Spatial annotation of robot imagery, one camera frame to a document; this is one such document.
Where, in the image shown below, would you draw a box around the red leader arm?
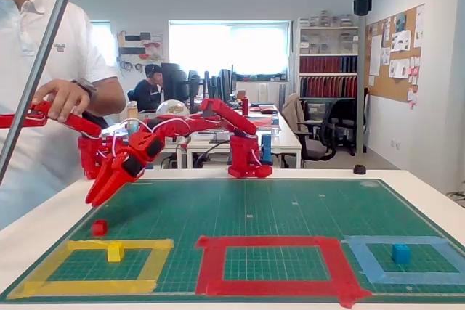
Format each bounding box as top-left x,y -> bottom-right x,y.
0,100 -> 123,181

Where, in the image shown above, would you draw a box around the red lego brick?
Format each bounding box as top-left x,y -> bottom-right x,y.
91,219 -> 108,237

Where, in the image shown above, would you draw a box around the person's left forearm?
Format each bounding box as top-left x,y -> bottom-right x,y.
85,76 -> 127,117

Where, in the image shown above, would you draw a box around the yellow lego brick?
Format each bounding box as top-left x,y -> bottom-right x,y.
106,241 -> 125,263

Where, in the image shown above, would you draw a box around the yellow tape square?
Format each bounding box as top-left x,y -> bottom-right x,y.
6,238 -> 174,301

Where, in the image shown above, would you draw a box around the red tape square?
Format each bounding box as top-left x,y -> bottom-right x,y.
194,235 -> 373,309

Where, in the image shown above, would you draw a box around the blue tape square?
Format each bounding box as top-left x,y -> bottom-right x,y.
340,234 -> 465,285

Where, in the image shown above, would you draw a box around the blue lego brick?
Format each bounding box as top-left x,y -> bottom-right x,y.
391,243 -> 411,264

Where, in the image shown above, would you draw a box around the person's left hand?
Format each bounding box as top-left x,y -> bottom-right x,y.
31,79 -> 92,122

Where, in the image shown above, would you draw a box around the colourful bottle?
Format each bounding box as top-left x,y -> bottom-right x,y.
126,101 -> 140,136

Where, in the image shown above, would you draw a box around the white helmet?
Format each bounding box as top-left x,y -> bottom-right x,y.
155,99 -> 190,117

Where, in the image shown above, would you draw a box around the seated person in dark shirt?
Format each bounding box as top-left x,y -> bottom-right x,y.
132,64 -> 164,113

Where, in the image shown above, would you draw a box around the black wrist watch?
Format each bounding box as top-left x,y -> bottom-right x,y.
70,77 -> 98,104

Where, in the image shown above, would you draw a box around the black computer monitor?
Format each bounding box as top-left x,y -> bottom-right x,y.
217,66 -> 236,104
161,62 -> 190,104

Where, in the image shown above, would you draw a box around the narrow bright window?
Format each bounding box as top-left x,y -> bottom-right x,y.
89,19 -> 112,75

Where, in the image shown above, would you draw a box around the slanted metal pole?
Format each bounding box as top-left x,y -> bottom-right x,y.
0,0 -> 83,180

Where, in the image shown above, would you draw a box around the blue table clamp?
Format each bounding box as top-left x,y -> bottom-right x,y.
260,134 -> 274,166

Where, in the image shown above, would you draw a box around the person in white polo shirt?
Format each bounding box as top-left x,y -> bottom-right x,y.
0,0 -> 121,229

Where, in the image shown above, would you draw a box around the green cutting mat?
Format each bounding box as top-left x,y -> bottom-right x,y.
0,178 -> 465,306

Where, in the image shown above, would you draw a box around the wide bright window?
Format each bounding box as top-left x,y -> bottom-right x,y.
168,20 -> 291,81

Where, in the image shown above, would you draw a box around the white office desk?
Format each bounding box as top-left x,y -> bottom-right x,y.
187,105 -> 303,169

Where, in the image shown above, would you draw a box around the beige jacket on chair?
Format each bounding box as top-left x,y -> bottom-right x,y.
282,92 -> 310,136

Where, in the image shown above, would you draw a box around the black office chair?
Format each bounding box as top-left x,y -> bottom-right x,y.
301,98 -> 359,161

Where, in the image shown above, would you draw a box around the white shelf with binders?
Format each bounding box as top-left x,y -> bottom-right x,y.
296,15 -> 360,100

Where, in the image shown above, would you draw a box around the upright metal pole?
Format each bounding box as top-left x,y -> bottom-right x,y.
357,0 -> 368,155

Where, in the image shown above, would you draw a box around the cork pin board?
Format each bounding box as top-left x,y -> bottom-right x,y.
365,3 -> 426,105

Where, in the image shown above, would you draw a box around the black pole clamp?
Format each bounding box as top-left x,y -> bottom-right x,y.
353,0 -> 373,17

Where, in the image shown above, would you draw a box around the green plant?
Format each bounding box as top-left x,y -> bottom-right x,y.
445,189 -> 465,209

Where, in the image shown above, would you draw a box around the white servo cable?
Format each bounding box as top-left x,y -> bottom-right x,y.
121,118 -> 163,144

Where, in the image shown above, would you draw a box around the wall tool rack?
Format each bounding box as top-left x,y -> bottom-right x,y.
116,30 -> 164,71

